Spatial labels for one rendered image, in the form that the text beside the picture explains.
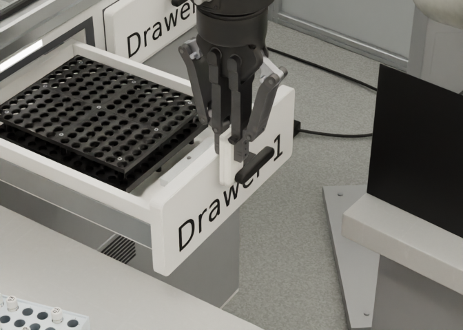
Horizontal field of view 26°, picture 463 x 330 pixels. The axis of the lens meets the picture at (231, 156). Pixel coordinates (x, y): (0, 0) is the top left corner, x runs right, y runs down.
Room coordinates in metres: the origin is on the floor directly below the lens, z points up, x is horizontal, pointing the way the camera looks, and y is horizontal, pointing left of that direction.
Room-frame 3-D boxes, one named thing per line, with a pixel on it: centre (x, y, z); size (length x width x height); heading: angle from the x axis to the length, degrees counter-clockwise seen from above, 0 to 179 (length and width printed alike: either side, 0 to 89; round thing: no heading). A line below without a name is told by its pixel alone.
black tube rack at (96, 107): (1.09, 0.17, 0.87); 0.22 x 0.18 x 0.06; 57
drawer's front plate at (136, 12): (1.41, 0.10, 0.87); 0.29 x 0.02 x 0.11; 147
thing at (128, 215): (1.09, 0.18, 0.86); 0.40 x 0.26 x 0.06; 57
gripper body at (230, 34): (0.94, 0.00, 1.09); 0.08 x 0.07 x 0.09; 57
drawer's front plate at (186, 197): (0.98, 0.00, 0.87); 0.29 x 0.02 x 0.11; 147
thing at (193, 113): (1.03, 0.09, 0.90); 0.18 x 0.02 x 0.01; 147
